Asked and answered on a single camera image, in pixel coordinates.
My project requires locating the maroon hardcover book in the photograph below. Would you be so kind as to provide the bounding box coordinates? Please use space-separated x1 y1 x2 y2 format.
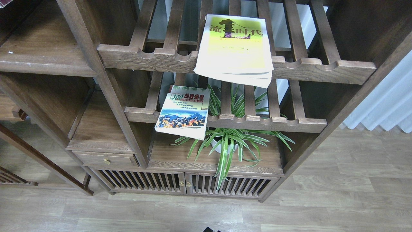
0 0 13 8

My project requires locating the right slatted cabinet door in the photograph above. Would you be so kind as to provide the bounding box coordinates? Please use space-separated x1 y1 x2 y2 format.
185 173 279 199

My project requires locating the slatted cabinet door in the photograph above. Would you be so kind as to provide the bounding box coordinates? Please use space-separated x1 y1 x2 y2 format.
185 173 279 199
93 169 186 195

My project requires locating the white plant pot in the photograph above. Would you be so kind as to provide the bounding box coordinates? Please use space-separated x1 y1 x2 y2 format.
211 137 232 154

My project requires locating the green spider plant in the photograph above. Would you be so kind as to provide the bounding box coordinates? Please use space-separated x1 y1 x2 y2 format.
171 83 295 190

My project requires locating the left slatted cabinet door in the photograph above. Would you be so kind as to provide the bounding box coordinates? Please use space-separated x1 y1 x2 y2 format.
93 169 186 195

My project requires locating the colorful illustrated paperback book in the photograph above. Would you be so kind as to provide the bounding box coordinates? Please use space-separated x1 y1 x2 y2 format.
154 85 211 140

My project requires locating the dark wooden bookshelf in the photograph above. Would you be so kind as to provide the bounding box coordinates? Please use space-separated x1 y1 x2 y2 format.
1 0 411 202

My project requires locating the wooden drawer with brass knob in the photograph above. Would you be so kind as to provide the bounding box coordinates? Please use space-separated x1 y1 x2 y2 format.
73 151 138 167

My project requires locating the yellow green cover book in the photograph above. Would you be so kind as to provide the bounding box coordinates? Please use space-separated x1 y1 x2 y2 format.
194 14 274 88

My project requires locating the white pleated curtain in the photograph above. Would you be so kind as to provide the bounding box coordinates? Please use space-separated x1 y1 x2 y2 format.
343 52 412 133

